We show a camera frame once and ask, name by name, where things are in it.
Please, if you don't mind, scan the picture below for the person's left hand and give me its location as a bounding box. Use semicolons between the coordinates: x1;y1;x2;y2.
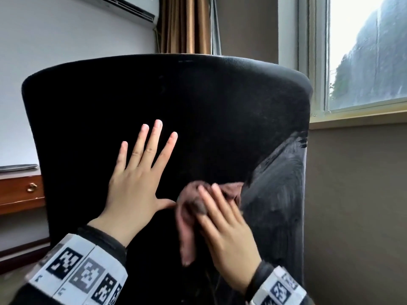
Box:
86;119;179;249

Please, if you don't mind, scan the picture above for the person's right hand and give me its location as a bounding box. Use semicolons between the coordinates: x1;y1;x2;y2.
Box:
194;183;263;295

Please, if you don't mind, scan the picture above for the brown cleaning cloth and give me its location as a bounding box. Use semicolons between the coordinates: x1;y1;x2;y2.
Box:
175;180;245;268

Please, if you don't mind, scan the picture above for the round grey metal tray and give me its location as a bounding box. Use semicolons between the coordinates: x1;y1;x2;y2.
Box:
0;164;39;173

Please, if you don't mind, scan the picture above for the black leather chair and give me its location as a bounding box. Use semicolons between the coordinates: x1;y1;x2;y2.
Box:
21;53;315;305

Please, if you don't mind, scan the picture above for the black wristband with marker tags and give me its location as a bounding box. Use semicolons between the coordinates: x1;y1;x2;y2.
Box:
244;261;308;305
9;225;129;305

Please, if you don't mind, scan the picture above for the red wooden table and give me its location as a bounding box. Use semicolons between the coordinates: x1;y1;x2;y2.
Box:
0;167;47;217

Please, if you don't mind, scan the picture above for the dark wooden baseboard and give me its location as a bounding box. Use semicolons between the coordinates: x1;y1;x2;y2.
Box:
0;237;52;276

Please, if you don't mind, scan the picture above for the cream window sill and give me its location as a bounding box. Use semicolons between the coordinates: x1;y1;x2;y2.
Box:
308;110;407;131

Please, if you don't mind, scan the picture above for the grey curtain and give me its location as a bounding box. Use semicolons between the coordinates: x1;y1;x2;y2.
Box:
209;0;223;56

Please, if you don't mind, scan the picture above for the white air conditioner cord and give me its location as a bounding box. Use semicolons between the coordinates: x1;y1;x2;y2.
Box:
153;26;162;55

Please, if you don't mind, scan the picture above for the white wall air conditioner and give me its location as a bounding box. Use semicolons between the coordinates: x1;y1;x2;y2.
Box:
74;0;160;28

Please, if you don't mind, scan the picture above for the white window frame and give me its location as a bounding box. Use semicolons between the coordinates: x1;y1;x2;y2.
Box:
297;0;407;120

